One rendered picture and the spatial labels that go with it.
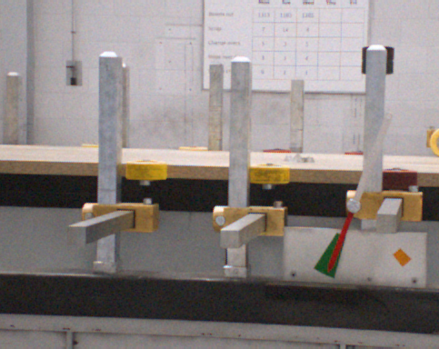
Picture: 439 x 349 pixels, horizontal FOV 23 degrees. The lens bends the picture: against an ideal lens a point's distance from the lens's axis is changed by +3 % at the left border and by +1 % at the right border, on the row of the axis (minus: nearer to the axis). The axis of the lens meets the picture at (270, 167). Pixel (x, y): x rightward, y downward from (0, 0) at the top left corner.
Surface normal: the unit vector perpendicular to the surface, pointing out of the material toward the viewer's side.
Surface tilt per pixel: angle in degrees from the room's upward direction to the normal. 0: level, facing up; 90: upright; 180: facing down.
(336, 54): 90
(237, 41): 90
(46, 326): 90
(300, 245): 90
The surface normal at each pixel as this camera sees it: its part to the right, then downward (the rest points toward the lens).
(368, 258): -0.15, 0.05
